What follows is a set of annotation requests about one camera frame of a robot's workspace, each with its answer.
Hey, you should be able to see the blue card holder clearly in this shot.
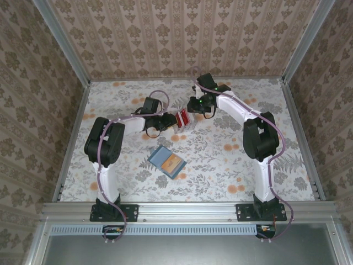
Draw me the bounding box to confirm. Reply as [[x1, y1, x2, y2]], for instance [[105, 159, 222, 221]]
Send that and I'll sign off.
[[147, 145, 186, 180]]

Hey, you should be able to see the orange credit card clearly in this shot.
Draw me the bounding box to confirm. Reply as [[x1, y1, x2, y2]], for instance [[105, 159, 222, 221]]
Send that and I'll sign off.
[[159, 153, 183, 173]]

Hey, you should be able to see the black wiring board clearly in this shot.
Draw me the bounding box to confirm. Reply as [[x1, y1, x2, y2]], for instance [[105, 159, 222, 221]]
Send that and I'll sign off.
[[102, 225, 125, 240], [255, 224, 277, 240]]

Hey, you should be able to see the grey metal sheet panel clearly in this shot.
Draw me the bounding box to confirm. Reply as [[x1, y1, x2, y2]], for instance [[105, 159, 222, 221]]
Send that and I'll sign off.
[[42, 222, 340, 265]]

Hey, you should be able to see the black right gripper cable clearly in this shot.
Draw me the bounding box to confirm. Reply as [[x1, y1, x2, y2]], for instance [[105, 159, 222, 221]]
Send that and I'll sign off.
[[202, 106, 217, 120]]

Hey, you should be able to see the thin aluminium rail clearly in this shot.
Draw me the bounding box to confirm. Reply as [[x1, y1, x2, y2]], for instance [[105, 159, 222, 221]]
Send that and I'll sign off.
[[88, 78, 285, 83]]

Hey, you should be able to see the aluminium side rail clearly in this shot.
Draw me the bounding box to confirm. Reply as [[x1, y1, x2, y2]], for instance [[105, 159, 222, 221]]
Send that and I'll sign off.
[[51, 81, 92, 204], [279, 78, 327, 203]]

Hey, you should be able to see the wide aluminium frame rail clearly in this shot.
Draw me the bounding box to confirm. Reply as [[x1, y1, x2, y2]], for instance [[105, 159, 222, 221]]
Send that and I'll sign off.
[[41, 200, 339, 222]]

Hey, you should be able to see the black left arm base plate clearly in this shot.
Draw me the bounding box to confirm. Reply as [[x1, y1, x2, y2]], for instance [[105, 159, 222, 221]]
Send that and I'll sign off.
[[89, 203, 139, 222]]

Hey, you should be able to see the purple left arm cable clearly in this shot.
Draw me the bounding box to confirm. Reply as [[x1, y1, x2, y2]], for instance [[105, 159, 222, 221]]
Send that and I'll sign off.
[[97, 89, 171, 245]]

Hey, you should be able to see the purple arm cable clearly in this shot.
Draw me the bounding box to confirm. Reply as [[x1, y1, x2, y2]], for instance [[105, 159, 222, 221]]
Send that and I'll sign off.
[[192, 66, 295, 244], [97, 89, 171, 245]]

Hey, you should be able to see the grey slotted cable duct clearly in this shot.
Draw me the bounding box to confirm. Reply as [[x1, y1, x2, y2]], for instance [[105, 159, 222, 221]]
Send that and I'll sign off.
[[51, 224, 276, 236]]

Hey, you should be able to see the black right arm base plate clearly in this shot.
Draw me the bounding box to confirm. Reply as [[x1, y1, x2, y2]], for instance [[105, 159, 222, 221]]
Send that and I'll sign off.
[[236, 203, 287, 222]]

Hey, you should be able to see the aluminium frame post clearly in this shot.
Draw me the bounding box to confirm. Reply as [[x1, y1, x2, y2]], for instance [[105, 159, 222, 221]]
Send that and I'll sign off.
[[32, 0, 92, 86], [281, 0, 331, 83]]

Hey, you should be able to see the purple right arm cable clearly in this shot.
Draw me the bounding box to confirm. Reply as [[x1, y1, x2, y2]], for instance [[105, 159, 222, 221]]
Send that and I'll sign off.
[[192, 66, 295, 244]]

